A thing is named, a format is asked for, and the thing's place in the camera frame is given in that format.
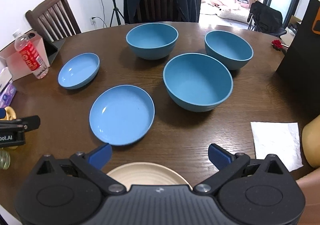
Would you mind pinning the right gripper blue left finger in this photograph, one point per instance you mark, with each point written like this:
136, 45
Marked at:
89, 166

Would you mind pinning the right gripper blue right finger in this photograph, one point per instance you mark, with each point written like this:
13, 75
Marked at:
230, 167

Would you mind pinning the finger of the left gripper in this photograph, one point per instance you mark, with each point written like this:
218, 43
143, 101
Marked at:
26, 123

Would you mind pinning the blue shallow plate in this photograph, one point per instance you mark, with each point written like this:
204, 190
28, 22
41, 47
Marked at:
79, 71
122, 115

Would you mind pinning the blue bowl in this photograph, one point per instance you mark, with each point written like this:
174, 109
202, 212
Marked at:
197, 82
152, 41
230, 49

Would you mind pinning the yellow cartoon mug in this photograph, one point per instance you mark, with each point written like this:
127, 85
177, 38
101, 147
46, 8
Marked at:
10, 113

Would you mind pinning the purple tissue pack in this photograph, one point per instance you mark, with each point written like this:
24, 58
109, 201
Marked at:
7, 89

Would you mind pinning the cream ribbed plate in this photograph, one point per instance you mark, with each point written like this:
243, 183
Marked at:
146, 173

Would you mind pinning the pink white cardboard box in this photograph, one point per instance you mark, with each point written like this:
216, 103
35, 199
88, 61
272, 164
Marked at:
15, 62

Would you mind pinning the white paper napkin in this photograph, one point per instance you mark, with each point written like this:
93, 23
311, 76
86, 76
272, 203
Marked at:
281, 139

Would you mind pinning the red label water bottle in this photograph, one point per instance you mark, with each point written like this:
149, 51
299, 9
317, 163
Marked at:
30, 55

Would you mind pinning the beige rounded object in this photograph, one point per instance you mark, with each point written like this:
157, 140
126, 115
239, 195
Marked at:
311, 142

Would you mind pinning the left dark wooden chair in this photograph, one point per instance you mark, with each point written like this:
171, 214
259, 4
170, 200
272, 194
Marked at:
53, 20

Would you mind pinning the black box on table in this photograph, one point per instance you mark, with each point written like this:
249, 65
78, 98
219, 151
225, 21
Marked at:
300, 65

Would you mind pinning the red fabric flower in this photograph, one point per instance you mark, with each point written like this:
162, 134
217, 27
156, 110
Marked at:
276, 44

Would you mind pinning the black tripod stand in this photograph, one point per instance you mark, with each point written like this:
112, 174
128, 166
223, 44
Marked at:
116, 14

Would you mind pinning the black folding camp chair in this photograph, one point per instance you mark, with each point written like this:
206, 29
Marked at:
265, 20

